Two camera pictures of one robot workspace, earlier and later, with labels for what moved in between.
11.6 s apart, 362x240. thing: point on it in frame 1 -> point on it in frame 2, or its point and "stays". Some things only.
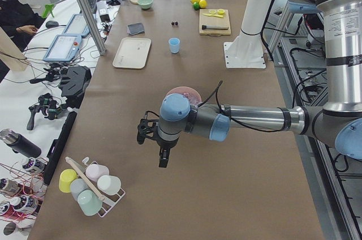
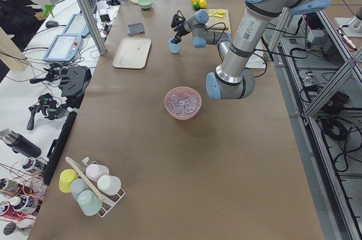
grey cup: (77, 186) stays
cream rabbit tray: (132, 52) stays
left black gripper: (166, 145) -> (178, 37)
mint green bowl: (146, 2) stays
